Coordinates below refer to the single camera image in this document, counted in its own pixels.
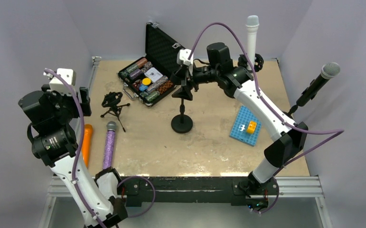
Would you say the black tripod shock mount stand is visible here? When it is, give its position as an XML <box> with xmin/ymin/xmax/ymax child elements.
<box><xmin>100</xmin><ymin>92</ymin><xmax>131</xmax><ymax>132</ymax></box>

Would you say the purple glitter microphone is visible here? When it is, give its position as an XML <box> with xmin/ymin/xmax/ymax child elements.
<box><xmin>102</xmin><ymin>121</ymin><xmax>117</xmax><ymax>169</ymax></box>

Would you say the black round base clip stand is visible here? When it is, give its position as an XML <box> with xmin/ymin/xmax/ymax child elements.
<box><xmin>171</xmin><ymin>73</ymin><xmax>193</xmax><ymax>133</ymax></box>

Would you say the white microphone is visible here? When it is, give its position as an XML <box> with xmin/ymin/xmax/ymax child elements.
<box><xmin>246</xmin><ymin>15</ymin><xmax>259</xmax><ymax>66</ymax></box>

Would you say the blue lego baseplate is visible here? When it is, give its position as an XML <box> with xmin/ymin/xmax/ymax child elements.
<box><xmin>229</xmin><ymin>105</ymin><xmax>262</xmax><ymax>146</ymax></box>

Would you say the black microphone silver grille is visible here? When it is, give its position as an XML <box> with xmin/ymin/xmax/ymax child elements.
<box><xmin>296</xmin><ymin>62</ymin><xmax>340</xmax><ymax>106</ymax></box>

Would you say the orange lego brick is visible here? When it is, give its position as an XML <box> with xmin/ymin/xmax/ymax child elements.
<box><xmin>246</xmin><ymin>121</ymin><xmax>257</xmax><ymax>134</ymax></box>

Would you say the orange microphone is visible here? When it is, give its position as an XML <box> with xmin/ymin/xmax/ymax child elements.
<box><xmin>82</xmin><ymin>124</ymin><xmax>94</xmax><ymax>167</ymax></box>

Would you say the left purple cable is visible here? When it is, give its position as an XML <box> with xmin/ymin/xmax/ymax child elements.
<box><xmin>44</xmin><ymin>68</ymin><xmax>156</xmax><ymax>228</ymax></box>

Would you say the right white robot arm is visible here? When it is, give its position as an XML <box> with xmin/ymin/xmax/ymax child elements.
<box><xmin>170</xmin><ymin>42</ymin><xmax>308</xmax><ymax>193</ymax></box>

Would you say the black poker chip case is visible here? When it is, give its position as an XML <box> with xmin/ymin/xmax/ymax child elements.
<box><xmin>117</xmin><ymin>22</ymin><xmax>184</xmax><ymax>107</ymax></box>

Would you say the black stand at right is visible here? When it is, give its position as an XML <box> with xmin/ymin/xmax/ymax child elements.
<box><xmin>286</xmin><ymin>104</ymin><xmax>299</xmax><ymax>118</ymax></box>

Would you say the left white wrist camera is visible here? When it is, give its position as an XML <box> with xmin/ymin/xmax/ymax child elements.
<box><xmin>43</xmin><ymin>68</ymin><xmax>76</xmax><ymax>96</ymax></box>

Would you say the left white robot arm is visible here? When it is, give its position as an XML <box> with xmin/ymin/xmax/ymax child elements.
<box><xmin>18</xmin><ymin>84</ymin><xmax>128</xmax><ymax>228</ymax></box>

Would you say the white card deck box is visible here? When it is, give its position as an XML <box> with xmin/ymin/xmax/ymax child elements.
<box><xmin>144</xmin><ymin>67</ymin><xmax>163</xmax><ymax>83</ymax></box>

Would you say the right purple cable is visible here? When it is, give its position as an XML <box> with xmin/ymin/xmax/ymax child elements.
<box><xmin>187</xmin><ymin>22</ymin><xmax>345</xmax><ymax>177</ymax></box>

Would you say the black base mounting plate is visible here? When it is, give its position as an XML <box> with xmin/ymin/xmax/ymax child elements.
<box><xmin>111</xmin><ymin>176</ymin><xmax>278</xmax><ymax>208</ymax></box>

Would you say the purple cable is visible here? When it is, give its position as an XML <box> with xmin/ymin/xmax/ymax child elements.
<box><xmin>187</xmin><ymin>22</ymin><xmax>345</xmax><ymax>177</ymax></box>
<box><xmin>44</xmin><ymin>68</ymin><xmax>156</xmax><ymax>228</ymax></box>

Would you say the yellow round chip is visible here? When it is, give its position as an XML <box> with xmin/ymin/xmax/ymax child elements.
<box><xmin>142</xmin><ymin>77</ymin><xmax>152</xmax><ymax>86</ymax></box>

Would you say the black shock mount round stand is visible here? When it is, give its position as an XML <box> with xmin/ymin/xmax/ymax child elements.
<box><xmin>237</xmin><ymin>53</ymin><xmax>264</xmax><ymax>72</ymax></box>

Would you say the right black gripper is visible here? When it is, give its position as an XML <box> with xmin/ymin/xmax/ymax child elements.
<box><xmin>172</xmin><ymin>62</ymin><xmax>219</xmax><ymax>101</ymax></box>

